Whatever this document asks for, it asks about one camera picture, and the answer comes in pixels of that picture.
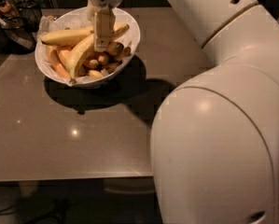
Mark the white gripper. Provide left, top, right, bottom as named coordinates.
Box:
left=87, top=0, right=122, bottom=52

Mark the large front yellow banana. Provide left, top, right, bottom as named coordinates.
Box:
left=64, top=22, right=130, bottom=79

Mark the large yellow banana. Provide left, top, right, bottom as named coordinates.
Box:
left=40, top=27, right=93, bottom=46
left=64, top=22, right=130, bottom=79

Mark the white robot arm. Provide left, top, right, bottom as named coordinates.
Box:
left=150, top=0, right=279, bottom=224

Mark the large rear yellow banana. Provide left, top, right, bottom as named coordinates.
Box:
left=40, top=27, right=93, bottom=46

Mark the orange banana at left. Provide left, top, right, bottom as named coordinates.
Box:
left=46, top=46, right=70, bottom=78

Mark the white bowl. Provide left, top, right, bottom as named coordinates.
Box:
left=35, top=6, right=142, bottom=90

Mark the dark chair with clutter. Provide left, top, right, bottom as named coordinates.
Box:
left=0, top=0, right=52, bottom=54

